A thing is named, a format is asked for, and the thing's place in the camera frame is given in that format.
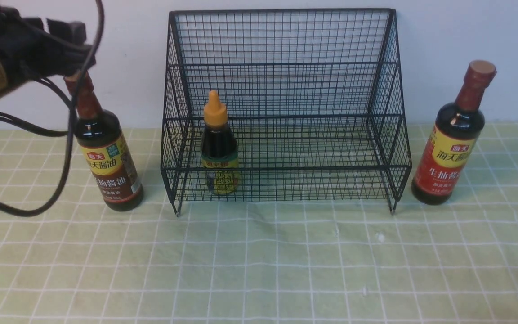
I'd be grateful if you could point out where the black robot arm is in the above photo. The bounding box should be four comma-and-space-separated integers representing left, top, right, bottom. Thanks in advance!
0, 5, 95, 98

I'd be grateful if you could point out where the brown label soy sauce bottle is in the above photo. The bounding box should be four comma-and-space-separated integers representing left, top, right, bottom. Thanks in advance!
74, 74, 144, 212

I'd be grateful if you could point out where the black cable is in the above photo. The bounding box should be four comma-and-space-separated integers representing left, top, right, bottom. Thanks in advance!
0, 0, 105, 217

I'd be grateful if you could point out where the black wire mesh shelf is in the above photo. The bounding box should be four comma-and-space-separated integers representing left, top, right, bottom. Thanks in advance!
160, 8, 412, 216

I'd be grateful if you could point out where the green checkered tablecloth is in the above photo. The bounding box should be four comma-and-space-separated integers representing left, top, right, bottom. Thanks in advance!
0, 123, 518, 324

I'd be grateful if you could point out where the red label soy sauce bottle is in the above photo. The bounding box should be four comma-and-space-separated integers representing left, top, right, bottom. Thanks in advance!
411, 60, 497, 205

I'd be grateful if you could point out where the small yellow cap sauce bottle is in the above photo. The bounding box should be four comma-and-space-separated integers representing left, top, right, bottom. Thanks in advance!
200, 90, 241, 196

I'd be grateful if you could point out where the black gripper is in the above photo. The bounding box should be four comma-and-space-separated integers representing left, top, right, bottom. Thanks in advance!
0, 7, 92, 84

